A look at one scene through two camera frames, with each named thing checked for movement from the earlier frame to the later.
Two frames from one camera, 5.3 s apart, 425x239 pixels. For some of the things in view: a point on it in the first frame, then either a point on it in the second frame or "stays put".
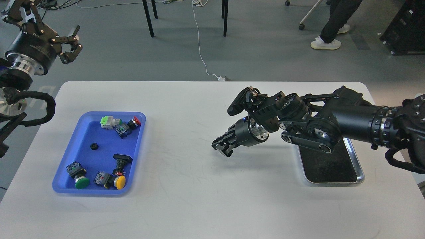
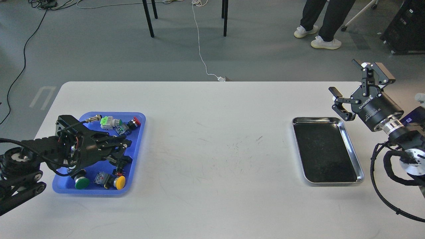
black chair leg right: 224,15 stays put
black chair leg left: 145,7 stays put
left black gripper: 33,48 -> 81,147
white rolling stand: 301,26 -> 343,28
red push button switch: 124,129 stays put
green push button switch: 76,171 stays put
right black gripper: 246,131 -> 376,108
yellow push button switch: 109,180 stays put
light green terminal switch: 108,122 stays put
